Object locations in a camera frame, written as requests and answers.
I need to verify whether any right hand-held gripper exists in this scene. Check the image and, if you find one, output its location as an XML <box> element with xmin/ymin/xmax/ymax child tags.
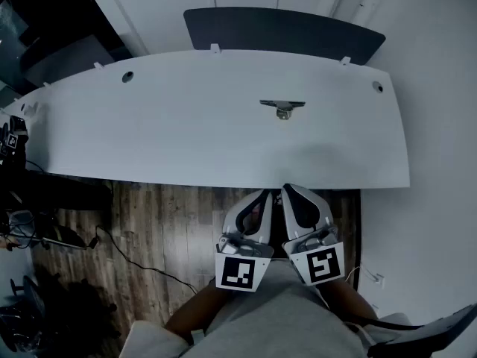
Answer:
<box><xmin>281</xmin><ymin>183</ymin><xmax>345</xmax><ymax>287</ymax></box>

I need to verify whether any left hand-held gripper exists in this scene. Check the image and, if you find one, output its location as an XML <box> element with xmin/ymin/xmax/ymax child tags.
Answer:
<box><xmin>215</xmin><ymin>189</ymin><xmax>274</xmax><ymax>294</ymax></box>

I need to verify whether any small metal clip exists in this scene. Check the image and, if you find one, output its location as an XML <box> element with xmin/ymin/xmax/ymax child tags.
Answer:
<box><xmin>259</xmin><ymin>99</ymin><xmax>306</xmax><ymax>120</ymax></box>

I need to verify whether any person's left forearm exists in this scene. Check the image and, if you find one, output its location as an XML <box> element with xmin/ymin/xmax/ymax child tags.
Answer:
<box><xmin>163</xmin><ymin>284</ymin><xmax>233</xmax><ymax>345</ymax></box>

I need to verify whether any person's right forearm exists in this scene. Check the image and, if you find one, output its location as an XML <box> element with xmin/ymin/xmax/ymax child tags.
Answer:
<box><xmin>315</xmin><ymin>276</ymin><xmax>382</xmax><ymax>328</ymax></box>

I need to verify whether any person's grey clothing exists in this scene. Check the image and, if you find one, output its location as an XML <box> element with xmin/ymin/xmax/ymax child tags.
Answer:
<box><xmin>119</xmin><ymin>258</ymin><xmax>413</xmax><ymax>358</ymax></box>

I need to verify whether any dark grey chair armrest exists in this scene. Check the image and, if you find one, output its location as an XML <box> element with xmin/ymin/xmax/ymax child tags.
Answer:
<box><xmin>344</xmin><ymin>303</ymin><xmax>477</xmax><ymax>358</ymax></box>

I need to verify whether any dark desk divider panel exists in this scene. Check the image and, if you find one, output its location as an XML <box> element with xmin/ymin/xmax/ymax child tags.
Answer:
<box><xmin>183</xmin><ymin>7</ymin><xmax>387</xmax><ymax>66</ymax></box>

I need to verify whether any black side desk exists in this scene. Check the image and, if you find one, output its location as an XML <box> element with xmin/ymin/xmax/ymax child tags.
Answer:
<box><xmin>0</xmin><ymin>169</ymin><xmax>114</xmax><ymax>213</ymax></box>

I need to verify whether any black office chair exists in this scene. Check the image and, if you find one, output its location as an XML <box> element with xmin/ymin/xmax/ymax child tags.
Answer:
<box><xmin>0</xmin><ymin>274</ymin><xmax>48</xmax><ymax>354</ymax></box>

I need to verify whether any grey desk divider panel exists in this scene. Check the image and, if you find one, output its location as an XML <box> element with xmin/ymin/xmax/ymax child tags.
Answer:
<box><xmin>19</xmin><ymin>33</ymin><xmax>117</xmax><ymax>88</ymax></box>

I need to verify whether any spare hand-held gripper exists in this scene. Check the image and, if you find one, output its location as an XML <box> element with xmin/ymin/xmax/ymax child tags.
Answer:
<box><xmin>0</xmin><ymin>114</ymin><xmax>30</xmax><ymax>166</ymax></box>

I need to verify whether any black floor cable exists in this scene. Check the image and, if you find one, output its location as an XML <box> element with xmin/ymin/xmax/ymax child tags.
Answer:
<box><xmin>86</xmin><ymin>224</ymin><xmax>198</xmax><ymax>295</ymax></box>

